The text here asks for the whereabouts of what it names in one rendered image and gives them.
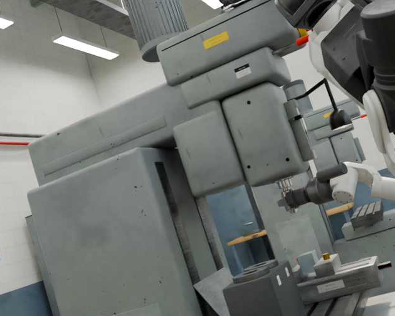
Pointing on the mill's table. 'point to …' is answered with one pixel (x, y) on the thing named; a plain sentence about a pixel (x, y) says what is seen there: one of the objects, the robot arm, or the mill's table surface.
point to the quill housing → (263, 134)
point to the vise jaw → (327, 266)
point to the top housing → (226, 40)
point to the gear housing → (236, 78)
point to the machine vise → (339, 281)
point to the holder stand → (264, 291)
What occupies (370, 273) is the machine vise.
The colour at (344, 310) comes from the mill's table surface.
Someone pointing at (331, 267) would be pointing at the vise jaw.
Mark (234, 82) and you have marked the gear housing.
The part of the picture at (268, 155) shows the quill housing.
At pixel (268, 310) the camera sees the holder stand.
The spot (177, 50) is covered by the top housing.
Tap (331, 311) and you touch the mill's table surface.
